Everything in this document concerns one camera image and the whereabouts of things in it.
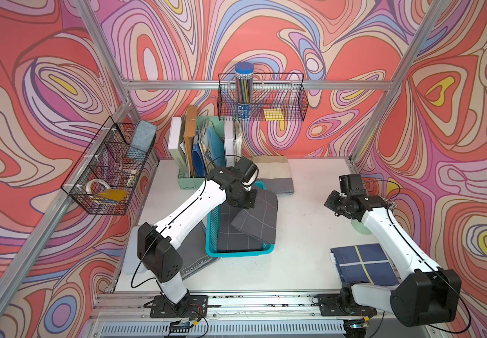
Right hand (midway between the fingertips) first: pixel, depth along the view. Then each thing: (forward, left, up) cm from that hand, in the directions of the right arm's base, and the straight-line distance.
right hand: (332, 207), depth 83 cm
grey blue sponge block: (+22, +74, +20) cm, 80 cm away
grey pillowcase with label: (-13, +56, -11) cm, 59 cm away
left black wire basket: (+10, +89, +12) cm, 90 cm away
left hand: (-1, +31, +6) cm, 32 cm away
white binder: (+29, +41, +11) cm, 51 cm away
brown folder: (+26, +56, +20) cm, 65 cm away
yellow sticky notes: (+36, +21, +20) cm, 46 cm away
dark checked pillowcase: (-6, +29, +1) cm, 30 cm away
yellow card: (-3, +77, +18) cm, 79 cm away
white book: (+27, +63, +17) cm, 71 cm away
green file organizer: (+31, +52, +13) cm, 62 cm away
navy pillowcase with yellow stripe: (-18, -12, -14) cm, 26 cm away
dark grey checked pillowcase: (-6, +42, -12) cm, 44 cm away
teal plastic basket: (-8, +49, -5) cm, 50 cm away
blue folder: (+32, +48, +6) cm, 57 cm away
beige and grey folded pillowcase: (+32, +18, -14) cm, 39 cm away
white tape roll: (-2, +85, +20) cm, 87 cm away
